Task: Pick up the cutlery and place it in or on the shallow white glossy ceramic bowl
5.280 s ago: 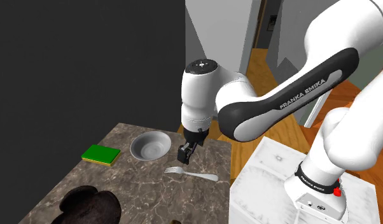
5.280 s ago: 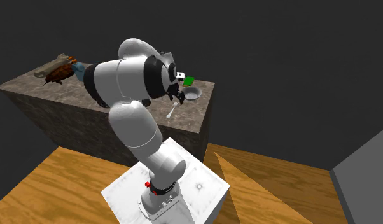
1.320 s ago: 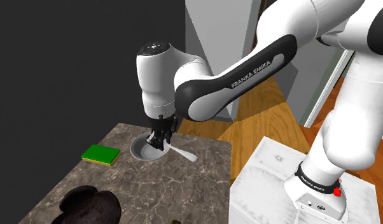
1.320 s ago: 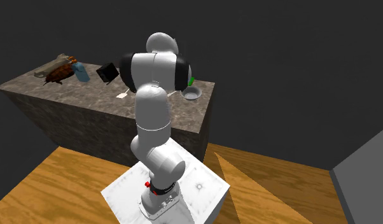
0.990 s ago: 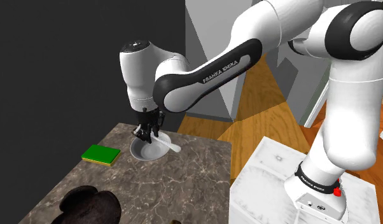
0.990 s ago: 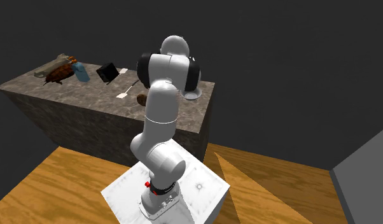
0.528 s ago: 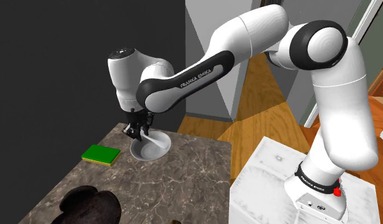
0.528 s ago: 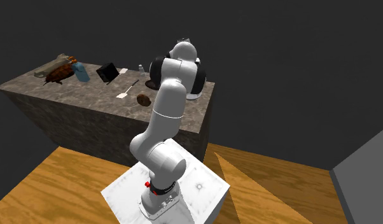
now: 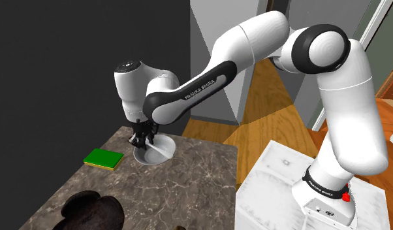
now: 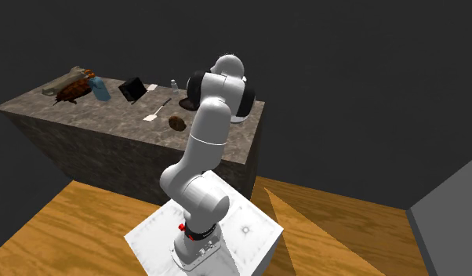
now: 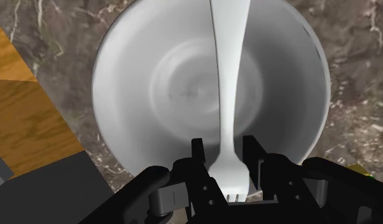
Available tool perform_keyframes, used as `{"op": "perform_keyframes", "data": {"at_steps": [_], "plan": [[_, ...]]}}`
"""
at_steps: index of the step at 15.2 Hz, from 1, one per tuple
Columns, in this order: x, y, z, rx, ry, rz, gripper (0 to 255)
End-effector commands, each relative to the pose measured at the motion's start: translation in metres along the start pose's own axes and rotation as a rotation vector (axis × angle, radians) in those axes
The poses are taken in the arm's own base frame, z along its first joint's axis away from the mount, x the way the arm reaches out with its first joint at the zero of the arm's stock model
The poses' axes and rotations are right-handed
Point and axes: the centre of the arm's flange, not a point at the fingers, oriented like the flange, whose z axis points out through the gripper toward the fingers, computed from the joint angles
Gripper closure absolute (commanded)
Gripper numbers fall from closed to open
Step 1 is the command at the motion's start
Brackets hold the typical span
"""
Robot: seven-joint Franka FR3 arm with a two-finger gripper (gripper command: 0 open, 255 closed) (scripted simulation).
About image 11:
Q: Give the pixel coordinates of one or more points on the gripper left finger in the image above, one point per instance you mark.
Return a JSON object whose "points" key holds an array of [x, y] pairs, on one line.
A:
{"points": [[191, 192]]}

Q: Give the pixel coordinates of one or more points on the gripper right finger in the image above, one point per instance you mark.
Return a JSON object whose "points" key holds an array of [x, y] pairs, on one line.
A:
{"points": [[287, 186]]}

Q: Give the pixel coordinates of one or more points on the white plastic fork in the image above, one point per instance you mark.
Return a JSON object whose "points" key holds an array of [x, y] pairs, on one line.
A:
{"points": [[229, 93]]}

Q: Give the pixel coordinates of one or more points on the yellow object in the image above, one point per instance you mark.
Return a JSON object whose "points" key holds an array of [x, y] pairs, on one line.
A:
{"points": [[362, 170]]}

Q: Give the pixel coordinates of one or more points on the white bowl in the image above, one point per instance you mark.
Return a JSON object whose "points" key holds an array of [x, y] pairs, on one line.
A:
{"points": [[154, 93]]}

